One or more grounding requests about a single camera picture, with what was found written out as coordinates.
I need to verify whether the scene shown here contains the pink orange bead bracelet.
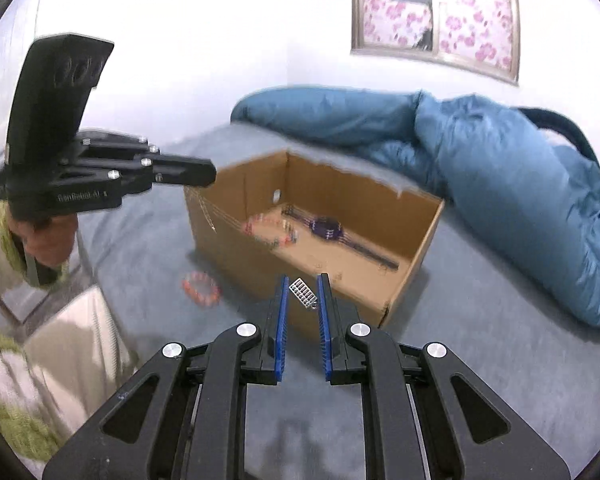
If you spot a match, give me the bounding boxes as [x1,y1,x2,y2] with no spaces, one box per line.
[180,270,222,309]

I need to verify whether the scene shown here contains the multicolour bead bracelet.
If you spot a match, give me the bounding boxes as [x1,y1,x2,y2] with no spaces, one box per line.
[241,212,301,252]

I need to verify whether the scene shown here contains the purple kids smartwatch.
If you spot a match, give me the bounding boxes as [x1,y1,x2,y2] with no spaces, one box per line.
[282,205,400,271]

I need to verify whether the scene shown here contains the left hand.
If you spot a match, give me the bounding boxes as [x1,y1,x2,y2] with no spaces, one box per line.
[7,210,79,269]

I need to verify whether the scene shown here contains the cream trouser legs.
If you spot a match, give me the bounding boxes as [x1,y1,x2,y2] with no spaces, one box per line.
[23,285,137,441]

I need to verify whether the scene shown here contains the brown cardboard box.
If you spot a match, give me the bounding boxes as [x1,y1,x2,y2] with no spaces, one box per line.
[185,151,444,327]

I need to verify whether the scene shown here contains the green shaggy rug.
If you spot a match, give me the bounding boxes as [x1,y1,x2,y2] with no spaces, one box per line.
[0,334,61,477]

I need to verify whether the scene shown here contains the teal blue duvet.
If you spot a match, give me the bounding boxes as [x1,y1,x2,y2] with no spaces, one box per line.
[230,87,600,328]

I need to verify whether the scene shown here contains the floral framed window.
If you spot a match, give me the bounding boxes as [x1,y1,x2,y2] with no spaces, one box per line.
[351,0,520,84]

